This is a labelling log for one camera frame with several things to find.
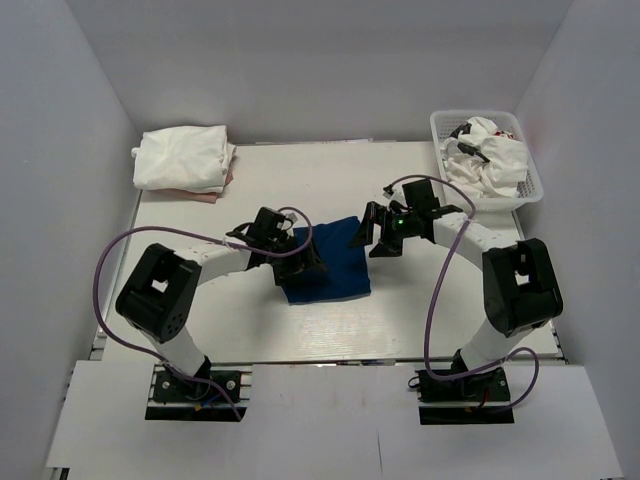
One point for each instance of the folded pink t-shirt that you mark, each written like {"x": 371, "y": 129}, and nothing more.
{"x": 205, "y": 196}

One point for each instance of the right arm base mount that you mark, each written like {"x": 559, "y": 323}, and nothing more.
{"x": 482, "y": 399}

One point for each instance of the white t-shirt red print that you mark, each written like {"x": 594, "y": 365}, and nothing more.
{"x": 484, "y": 161}

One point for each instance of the folded white t-shirt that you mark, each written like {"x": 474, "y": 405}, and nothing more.
{"x": 188, "y": 158}

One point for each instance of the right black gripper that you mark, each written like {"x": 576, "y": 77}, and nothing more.
{"x": 387, "y": 247}

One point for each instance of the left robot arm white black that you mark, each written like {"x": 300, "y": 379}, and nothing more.
{"x": 158, "y": 295}

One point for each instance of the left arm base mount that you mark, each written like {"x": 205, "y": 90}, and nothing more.
{"x": 171, "y": 398}

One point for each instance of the blue mickey t-shirt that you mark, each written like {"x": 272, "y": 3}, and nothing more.
{"x": 347, "y": 272}

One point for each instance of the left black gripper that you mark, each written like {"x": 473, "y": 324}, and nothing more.
{"x": 306, "y": 259}

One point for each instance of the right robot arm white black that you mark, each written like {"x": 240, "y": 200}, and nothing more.
{"x": 520, "y": 290}

